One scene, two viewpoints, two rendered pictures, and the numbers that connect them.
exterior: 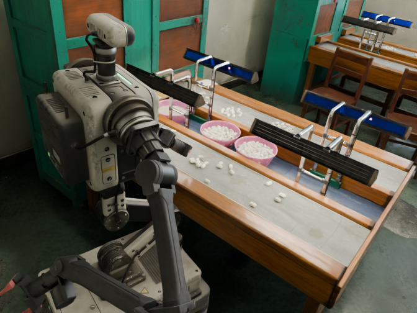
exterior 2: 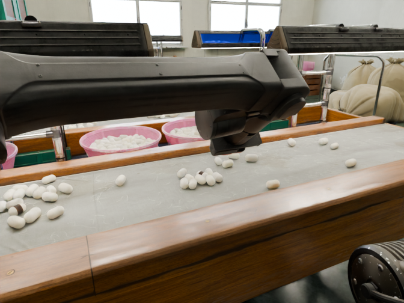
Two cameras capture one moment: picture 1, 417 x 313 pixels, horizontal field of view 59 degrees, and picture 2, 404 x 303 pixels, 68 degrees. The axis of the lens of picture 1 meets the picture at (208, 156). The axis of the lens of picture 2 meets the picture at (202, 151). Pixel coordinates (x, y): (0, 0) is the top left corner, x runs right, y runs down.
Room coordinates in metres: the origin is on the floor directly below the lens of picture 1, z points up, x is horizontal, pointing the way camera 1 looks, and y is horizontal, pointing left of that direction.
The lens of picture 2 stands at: (1.39, 0.64, 1.08)
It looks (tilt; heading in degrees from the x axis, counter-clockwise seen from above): 21 degrees down; 300
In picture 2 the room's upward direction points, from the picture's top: straight up
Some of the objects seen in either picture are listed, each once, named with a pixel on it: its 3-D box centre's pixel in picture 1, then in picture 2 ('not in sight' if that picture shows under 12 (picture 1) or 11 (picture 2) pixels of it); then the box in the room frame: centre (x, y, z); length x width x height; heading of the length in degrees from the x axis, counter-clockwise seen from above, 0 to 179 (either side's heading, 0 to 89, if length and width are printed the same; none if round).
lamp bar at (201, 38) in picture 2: (353, 112); (255, 39); (1.92, -0.79, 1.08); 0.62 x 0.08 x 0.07; 54
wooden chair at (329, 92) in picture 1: (332, 96); not in sight; (3.66, -1.24, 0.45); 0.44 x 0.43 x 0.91; 45
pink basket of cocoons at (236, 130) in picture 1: (219, 136); (122, 149); (2.10, -0.06, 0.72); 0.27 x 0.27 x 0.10
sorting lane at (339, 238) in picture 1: (206, 166); (209, 178); (1.73, 0.01, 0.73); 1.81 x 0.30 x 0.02; 54
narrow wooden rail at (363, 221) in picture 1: (224, 157); (184, 162); (1.88, -0.10, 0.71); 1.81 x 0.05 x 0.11; 54
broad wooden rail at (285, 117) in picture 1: (280, 125); not in sight; (2.45, -0.52, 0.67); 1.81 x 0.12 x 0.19; 54
